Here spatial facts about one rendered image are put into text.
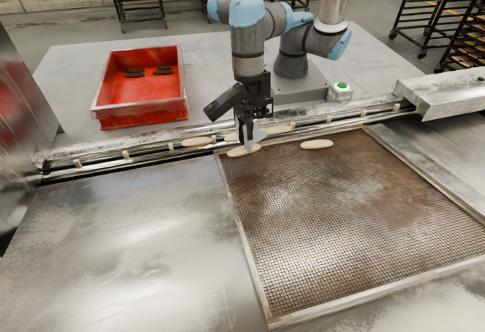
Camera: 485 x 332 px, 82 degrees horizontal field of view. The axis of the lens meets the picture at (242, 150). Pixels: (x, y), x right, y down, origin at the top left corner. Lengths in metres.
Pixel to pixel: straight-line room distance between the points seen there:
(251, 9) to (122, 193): 0.53
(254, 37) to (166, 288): 0.52
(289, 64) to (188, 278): 0.90
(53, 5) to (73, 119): 4.33
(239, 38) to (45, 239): 0.60
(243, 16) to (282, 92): 0.56
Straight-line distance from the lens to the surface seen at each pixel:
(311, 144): 0.86
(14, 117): 0.94
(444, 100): 1.22
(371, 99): 1.21
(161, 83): 1.33
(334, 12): 1.06
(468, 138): 1.27
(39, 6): 5.55
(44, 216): 0.82
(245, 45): 0.63
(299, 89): 1.16
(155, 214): 0.69
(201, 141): 0.93
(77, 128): 1.19
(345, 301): 0.54
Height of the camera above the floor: 1.48
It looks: 44 degrees down
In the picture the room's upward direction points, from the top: straight up
